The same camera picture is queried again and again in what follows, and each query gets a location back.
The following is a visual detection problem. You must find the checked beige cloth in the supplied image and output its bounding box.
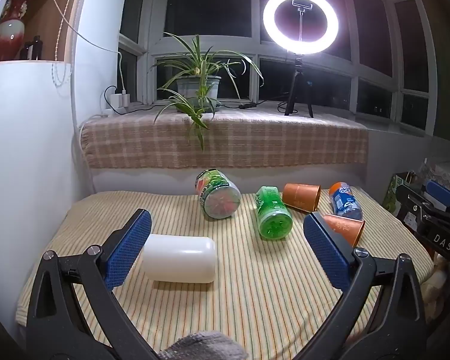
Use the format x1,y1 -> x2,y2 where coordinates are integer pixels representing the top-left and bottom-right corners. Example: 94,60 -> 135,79
79,112 -> 370,169

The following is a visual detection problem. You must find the white charger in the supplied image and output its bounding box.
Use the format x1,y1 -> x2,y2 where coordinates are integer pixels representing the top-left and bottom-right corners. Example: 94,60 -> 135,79
110,90 -> 130,109

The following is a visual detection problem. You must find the blue bottle with orange cap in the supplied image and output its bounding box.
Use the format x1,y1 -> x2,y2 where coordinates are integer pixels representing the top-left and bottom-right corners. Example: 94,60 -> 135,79
328,182 -> 364,221

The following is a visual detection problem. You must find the spider plant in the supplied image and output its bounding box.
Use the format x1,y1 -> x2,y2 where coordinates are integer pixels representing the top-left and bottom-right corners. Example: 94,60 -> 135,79
150,32 -> 265,152

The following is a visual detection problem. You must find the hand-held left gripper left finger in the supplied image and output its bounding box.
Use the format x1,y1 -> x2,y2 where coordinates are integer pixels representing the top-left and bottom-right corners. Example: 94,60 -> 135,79
25,208 -> 162,360

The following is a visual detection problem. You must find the dark small bottle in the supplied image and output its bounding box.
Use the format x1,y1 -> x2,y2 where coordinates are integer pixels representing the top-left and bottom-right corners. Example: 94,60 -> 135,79
23,35 -> 43,61

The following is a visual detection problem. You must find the fruit print green jar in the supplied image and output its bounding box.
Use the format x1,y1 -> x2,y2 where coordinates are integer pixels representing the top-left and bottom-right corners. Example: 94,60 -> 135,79
194,169 -> 242,220

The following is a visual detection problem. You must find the red and white vase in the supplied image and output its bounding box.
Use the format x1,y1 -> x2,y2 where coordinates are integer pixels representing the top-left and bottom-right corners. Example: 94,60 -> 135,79
0,0 -> 36,62

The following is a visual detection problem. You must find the black cable with switch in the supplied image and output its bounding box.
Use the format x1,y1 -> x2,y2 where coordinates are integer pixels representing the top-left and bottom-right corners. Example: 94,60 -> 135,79
215,97 -> 298,112

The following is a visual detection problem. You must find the grey plant pot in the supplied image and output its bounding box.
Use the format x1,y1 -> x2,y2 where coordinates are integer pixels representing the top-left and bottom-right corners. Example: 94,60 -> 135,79
176,76 -> 222,112

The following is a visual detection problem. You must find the white cable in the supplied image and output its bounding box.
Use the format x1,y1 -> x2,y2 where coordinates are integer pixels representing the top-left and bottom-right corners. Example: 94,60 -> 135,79
45,0 -> 126,94

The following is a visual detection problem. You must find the orange cup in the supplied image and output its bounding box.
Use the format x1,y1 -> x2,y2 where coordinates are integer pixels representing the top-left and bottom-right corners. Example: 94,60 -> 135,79
322,214 -> 366,249
282,183 -> 321,212

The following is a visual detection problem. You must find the ring light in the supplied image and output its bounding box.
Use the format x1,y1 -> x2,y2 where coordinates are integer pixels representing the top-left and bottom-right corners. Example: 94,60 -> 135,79
262,0 -> 339,56

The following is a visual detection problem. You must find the black tripod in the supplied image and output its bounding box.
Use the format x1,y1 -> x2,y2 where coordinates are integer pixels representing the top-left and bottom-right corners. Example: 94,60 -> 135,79
284,54 -> 315,119

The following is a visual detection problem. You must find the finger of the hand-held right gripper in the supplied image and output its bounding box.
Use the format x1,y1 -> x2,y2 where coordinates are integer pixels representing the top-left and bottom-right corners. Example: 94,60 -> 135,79
422,179 -> 450,214

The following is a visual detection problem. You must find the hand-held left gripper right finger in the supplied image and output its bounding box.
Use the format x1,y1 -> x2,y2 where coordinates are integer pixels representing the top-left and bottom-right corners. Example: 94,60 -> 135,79
292,212 -> 429,360

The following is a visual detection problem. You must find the striped yellow cloth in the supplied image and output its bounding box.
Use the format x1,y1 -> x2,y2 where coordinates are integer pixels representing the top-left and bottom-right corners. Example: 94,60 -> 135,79
15,189 -> 434,360

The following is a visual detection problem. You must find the green box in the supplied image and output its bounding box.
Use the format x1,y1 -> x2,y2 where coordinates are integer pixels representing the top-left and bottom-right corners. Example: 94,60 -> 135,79
382,173 -> 411,212

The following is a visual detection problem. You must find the white plastic cup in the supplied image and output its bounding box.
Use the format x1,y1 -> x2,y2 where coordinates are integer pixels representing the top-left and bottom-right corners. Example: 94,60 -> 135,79
142,233 -> 217,284

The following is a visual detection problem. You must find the white power strip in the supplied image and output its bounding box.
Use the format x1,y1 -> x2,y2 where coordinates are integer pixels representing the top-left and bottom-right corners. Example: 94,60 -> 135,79
92,106 -> 130,119

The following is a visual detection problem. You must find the green plastic bottle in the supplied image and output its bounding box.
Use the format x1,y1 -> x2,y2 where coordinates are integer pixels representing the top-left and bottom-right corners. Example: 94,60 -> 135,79
255,185 -> 294,241

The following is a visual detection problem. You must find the white lace cloth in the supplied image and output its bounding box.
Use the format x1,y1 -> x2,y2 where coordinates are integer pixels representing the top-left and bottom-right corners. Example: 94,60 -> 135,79
420,157 -> 450,196

